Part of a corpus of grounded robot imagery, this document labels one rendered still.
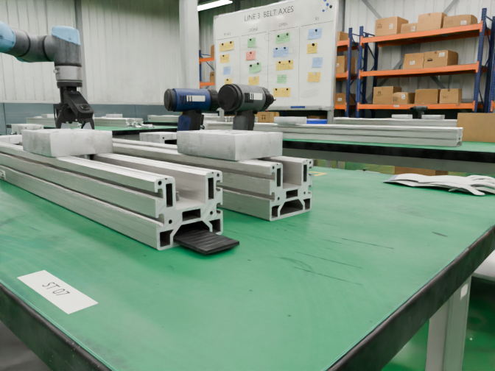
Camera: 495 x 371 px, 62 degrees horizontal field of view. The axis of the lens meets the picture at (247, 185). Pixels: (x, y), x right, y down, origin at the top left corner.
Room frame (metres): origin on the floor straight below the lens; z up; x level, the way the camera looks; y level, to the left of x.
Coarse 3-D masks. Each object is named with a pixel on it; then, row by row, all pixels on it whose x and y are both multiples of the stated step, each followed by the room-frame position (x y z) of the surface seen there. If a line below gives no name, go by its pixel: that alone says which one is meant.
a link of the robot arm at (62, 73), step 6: (60, 66) 1.22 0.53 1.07; (66, 66) 1.22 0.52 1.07; (72, 66) 1.22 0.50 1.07; (54, 72) 1.22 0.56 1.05; (60, 72) 1.22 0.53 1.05; (66, 72) 1.22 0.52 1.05; (72, 72) 1.22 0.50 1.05; (78, 72) 1.24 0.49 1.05; (60, 78) 1.22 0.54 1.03; (66, 78) 1.22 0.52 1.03; (72, 78) 1.22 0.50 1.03; (78, 78) 1.24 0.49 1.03
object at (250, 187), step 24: (120, 144) 0.95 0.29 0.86; (144, 144) 0.99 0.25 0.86; (168, 144) 0.95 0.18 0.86; (216, 168) 0.70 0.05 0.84; (240, 168) 0.64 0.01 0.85; (264, 168) 0.60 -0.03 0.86; (288, 168) 0.66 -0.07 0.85; (312, 168) 0.66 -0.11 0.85; (240, 192) 0.65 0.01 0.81; (264, 192) 0.60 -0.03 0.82; (288, 192) 0.65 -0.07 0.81; (264, 216) 0.60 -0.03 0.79
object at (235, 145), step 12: (180, 132) 0.74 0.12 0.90; (192, 132) 0.72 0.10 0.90; (204, 132) 0.70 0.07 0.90; (216, 132) 0.70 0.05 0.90; (228, 132) 0.70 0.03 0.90; (240, 132) 0.70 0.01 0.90; (252, 132) 0.70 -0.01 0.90; (264, 132) 0.70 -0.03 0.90; (276, 132) 0.70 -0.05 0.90; (180, 144) 0.74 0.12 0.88; (192, 144) 0.72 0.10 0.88; (204, 144) 0.69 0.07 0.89; (216, 144) 0.67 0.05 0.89; (228, 144) 0.65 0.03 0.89; (240, 144) 0.65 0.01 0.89; (252, 144) 0.66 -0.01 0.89; (264, 144) 0.68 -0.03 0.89; (276, 144) 0.70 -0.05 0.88; (204, 156) 0.69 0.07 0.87; (216, 156) 0.67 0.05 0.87; (228, 156) 0.65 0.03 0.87; (240, 156) 0.65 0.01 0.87; (252, 156) 0.66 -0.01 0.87; (264, 156) 0.68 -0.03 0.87
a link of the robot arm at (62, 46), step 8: (56, 32) 1.22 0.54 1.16; (64, 32) 1.22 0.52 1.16; (72, 32) 1.23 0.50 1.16; (48, 40) 1.22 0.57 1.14; (56, 40) 1.22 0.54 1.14; (64, 40) 1.22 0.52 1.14; (72, 40) 1.23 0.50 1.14; (48, 48) 1.22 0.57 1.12; (56, 48) 1.22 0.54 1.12; (64, 48) 1.22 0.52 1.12; (72, 48) 1.23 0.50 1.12; (80, 48) 1.26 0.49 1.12; (48, 56) 1.23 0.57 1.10; (56, 56) 1.22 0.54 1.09; (64, 56) 1.22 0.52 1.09; (72, 56) 1.23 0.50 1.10; (80, 56) 1.26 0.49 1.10; (56, 64) 1.22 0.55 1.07; (64, 64) 1.22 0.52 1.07; (72, 64) 1.23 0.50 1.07; (80, 64) 1.25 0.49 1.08
